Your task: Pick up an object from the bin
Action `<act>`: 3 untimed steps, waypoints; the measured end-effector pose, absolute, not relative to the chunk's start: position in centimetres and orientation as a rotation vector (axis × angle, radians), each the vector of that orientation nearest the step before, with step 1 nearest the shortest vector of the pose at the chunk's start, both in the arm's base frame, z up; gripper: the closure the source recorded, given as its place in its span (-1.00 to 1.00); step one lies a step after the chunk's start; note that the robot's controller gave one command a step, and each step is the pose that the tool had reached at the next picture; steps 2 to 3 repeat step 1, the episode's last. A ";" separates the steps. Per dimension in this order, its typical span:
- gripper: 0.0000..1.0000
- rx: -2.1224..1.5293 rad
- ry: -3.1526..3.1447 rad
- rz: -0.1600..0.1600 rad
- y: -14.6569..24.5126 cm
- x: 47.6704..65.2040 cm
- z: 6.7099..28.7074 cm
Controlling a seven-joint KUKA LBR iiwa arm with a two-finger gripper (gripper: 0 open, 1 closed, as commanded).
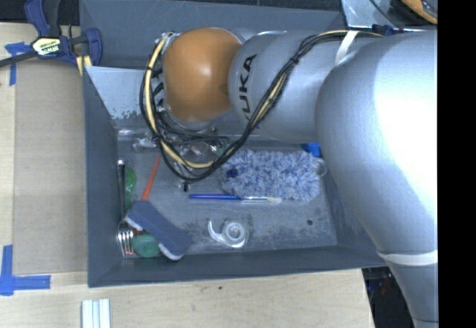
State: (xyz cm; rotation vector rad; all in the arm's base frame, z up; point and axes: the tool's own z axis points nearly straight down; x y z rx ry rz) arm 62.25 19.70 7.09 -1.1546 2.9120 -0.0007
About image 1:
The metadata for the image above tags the green round toy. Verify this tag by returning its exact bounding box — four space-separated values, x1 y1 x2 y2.
131 233 162 259

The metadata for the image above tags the silver metal fork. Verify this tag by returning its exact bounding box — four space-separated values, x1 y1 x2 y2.
116 159 135 257

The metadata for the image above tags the pale wood flat board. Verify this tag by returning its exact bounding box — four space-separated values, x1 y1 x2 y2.
12 61 90 276

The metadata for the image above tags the blue pen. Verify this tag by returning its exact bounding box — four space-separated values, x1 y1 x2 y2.
189 193 283 205

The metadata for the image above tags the blue and white fluffy duster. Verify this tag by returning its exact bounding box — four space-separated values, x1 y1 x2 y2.
220 149 329 202

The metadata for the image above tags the orange thin stick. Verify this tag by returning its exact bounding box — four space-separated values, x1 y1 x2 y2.
141 154 162 202

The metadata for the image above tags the green toy vegetable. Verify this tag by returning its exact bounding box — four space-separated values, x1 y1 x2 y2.
123 166 138 210

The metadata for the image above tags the small blue plastic piece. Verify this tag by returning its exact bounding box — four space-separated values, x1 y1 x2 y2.
301 142 322 158

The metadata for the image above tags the blue and white sponge block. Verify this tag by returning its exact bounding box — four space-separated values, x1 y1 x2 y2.
123 200 193 262

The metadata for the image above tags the grey metal bin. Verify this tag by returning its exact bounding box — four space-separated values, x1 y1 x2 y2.
78 0 388 289

